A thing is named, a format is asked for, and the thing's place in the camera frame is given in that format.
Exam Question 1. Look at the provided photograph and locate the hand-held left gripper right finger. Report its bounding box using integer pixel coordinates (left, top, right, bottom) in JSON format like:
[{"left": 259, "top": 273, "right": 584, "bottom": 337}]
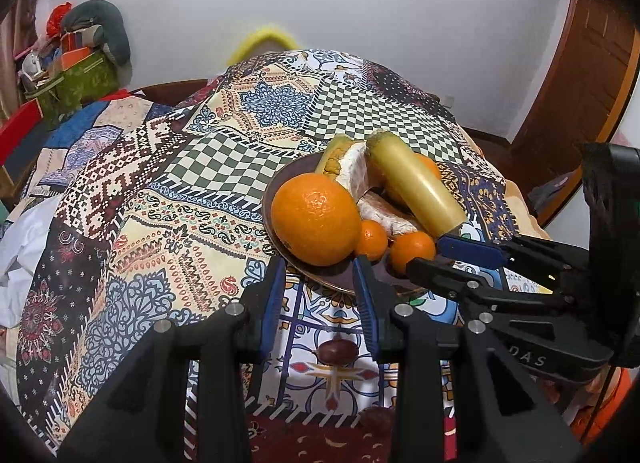
[{"left": 351, "top": 257, "right": 585, "bottom": 463}]

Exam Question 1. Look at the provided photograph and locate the green patterned box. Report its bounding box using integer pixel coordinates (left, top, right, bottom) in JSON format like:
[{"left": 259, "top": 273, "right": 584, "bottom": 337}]
[{"left": 37, "top": 50, "right": 121, "bottom": 116}]

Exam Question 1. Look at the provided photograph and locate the patchwork printed blanket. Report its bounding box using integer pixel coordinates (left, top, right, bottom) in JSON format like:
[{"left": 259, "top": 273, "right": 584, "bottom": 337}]
[{"left": 15, "top": 48, "right": 541, "bottom": 463}]

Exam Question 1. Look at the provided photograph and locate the red plastic bag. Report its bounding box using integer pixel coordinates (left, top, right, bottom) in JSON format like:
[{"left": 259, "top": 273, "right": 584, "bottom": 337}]
[{"left": 47, "top": 2, "right": 74, "bottom": 37}]

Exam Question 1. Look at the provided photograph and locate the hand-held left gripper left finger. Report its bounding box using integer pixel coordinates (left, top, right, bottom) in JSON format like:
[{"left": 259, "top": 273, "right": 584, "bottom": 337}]
[{"left": 56, "top": 257, "right": 288, "bottom": 463}]

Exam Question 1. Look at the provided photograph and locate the red box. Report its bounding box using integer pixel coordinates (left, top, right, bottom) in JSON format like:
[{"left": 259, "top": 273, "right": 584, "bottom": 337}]
[{"left": 0, "top": 98, "right": 47, "bottom": 169}]

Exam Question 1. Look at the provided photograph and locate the blue cloth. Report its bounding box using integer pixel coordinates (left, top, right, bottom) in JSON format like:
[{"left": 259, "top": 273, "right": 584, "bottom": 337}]
[{"left": 45, "top": 100, "right": 126, "bottom": 149}]

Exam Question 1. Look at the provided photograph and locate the dark purple plate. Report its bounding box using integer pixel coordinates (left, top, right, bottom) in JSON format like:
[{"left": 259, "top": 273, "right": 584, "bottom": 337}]
[{"left": 261, "top": 150, "right": 451, "bottom": 296}]

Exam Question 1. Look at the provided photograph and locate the dark red jujube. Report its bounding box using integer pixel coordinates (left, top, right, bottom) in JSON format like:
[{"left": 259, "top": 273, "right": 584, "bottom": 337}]
[
  {"left": 361, "top": 405, "right": 396, "bottom": 439},
  {"left": 314, "top": 338, "right": 361, "bottom": 365}
]

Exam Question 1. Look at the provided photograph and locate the yellow sugarcane piece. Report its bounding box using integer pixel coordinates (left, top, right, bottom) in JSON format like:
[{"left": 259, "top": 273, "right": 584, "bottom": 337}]
[{"left": 366, "top": 129, "right": 468, "bottom": 240}]

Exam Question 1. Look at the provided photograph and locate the large orange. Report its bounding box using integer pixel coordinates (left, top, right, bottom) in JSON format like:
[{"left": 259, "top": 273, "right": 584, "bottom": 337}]
[
  {"left": 271, "top": 172, "right": 362, "bottom": 267},
  {"left": 412, "top": 153, "right": 443, "bottom": 182}
]

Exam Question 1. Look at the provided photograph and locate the peeled pomelo segment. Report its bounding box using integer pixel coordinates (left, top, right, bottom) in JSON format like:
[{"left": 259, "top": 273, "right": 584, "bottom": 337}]
[{"left": 357, "top": 190, "right": 426, "bottom": 239}]

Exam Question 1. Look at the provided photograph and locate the small tangerine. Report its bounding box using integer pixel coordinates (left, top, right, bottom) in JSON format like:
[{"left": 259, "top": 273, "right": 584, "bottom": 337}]
[
  {"left": 355, "top": 219, "right": 389, "bottom": 262},
  {"left": 389, "top": 232, "right": 437, "bottom": 276}
]

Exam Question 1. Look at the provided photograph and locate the orange cloth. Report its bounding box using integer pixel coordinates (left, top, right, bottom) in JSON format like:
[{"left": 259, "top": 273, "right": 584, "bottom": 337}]
[{"left": 565, "top": 368, "right": 633, "bottom": 449}]

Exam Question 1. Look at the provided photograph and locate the wooden bed frame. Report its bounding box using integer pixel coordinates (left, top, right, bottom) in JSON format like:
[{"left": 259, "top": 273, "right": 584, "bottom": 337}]
[{"left": 127, "top": 78, "right": 217, "bottom": 107}]

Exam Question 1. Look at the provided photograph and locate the striped brown curtain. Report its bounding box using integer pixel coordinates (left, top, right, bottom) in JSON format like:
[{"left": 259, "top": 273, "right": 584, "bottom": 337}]
[{"left": 0, "top": 0, "right": 53, "bottom": 114}]

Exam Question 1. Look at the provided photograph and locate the wooden door frame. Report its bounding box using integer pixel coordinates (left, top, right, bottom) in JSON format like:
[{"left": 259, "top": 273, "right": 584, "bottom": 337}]
[{"left": 510, "top": 0, "right": 640, "bottom": 224}]

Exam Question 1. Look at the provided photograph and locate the orange cardboard box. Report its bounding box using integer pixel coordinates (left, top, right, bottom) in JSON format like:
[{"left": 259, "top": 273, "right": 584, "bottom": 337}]
[{"left": 59, "top": 44, "right": 97, "bottom": 70}]

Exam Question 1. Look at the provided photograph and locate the white cloth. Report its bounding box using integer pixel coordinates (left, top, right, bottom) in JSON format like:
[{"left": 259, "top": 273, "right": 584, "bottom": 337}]
[{"left": 0, "top": 193, "right": 66, "bottom": 326}]

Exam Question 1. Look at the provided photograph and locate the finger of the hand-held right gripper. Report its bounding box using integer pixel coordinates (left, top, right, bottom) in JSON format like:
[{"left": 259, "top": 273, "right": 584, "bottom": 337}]
[
  {"left": 436, "top": 234, "right": 591, "bottom": 294},
  {"left": 404, "top": 257, "right": 507, "bottom": 305}
]

